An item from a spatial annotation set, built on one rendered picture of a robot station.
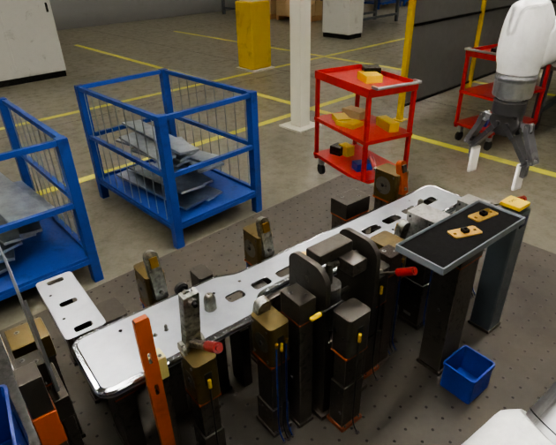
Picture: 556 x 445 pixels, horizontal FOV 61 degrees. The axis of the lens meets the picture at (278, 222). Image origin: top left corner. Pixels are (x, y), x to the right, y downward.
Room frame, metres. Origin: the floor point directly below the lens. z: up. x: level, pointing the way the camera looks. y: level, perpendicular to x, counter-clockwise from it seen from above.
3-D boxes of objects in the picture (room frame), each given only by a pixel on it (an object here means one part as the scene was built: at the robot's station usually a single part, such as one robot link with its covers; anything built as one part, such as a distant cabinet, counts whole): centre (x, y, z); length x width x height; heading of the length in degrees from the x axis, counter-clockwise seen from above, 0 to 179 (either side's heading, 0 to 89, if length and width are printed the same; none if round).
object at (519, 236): (1.18, -0.68, 0.92); 0.08 x 0.08 x 0.44; 38
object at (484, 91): (4.75, -2.29, 0.49); 0.81 x 0.46 x 0.97; 120
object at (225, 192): (3.46, 0.82, 0.47); 1.20 x 0.80 x 0.95; 43
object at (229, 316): (1.17, -0.10, 1.00); 1.38 x 0.22 x 0.02; 128
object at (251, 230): (1.26, 0.07, 0.87); 0.12 x 0.07 x 0.35; 38
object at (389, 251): (1.04, -0.30, 0.90); 0.05 x 0.05 x 0.40; 38
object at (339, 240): (0.93, -0.13, 0.94); 0.18 x 0.13 x 0.49; 128
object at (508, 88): (1.11, -0.56, 1.51); 0.09 x 0.09 x 0.06
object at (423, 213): (1.21, -0.46, 0.90); 0.13 x 0.08 x 0.41; 38
